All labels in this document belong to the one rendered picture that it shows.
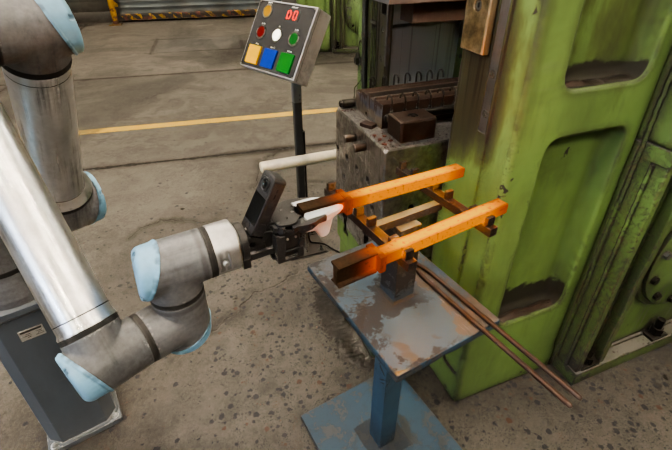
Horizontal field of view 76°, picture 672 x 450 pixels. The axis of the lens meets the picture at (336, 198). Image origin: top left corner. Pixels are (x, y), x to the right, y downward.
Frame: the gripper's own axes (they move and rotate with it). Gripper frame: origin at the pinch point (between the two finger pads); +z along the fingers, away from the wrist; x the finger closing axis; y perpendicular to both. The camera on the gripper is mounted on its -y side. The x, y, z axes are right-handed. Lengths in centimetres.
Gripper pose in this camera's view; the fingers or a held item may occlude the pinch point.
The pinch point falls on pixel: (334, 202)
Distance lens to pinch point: 83.4
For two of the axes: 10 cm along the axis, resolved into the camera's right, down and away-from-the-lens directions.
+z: 8.6, -2.6, 4.3
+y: -0.1, 8.5, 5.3
